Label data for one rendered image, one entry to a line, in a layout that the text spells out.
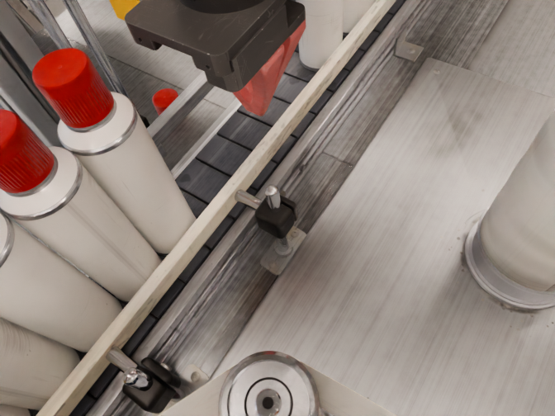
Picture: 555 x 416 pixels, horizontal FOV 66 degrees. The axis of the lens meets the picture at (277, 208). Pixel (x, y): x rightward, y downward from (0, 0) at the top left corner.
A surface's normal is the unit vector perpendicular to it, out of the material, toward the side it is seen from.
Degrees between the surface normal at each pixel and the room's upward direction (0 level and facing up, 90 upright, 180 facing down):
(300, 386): 0
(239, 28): 0
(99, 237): 90
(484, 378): 0
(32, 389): 90
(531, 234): 89
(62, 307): 90
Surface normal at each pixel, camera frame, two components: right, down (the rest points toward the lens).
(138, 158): 0.79, 0.48
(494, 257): -0.92, 0.37
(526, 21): -0.10, -0.50
